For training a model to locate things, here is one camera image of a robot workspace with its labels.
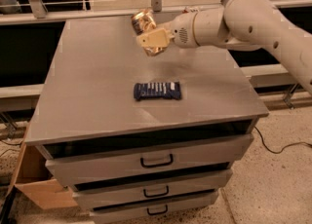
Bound orange brown soda can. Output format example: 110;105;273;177
131;8;165;56

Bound cardboard box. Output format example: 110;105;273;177
7;136;77;209

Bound grey drawer cabinet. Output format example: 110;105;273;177
24;11;271;224

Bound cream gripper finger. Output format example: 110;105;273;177
136;27;175;48

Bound bottom grey drawer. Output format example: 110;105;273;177
90;190;218;224

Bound top grey drawer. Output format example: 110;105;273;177
46;133;254;186

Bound black floor cable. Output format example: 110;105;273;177
253;126;312;155

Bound blue snack bar wrapper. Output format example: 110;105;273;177
134;82;181;100

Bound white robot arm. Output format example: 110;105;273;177
132;0;312;93

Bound middle grey drawer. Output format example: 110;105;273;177
73;168;232;209

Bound grey drawer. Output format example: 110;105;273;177
73;168;232;209
46;133;254;186
90;190;218;224

